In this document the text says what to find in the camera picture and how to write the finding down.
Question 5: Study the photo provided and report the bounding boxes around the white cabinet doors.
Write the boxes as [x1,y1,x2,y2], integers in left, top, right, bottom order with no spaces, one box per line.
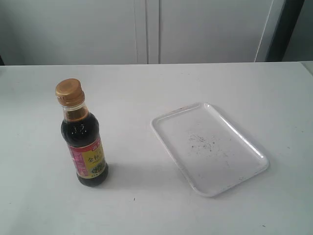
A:
[0,0,284,65]

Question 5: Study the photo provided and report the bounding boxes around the dark vertical post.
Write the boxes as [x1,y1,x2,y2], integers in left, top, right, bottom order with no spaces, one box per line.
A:
[265,0,305,62]

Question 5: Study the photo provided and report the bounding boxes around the white plastic tray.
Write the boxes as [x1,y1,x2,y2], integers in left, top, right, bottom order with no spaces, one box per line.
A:
[151,102,269,197]

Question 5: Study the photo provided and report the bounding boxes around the dark soy sauce bottle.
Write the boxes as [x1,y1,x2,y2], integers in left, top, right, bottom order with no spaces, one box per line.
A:
[55,78,109,187]

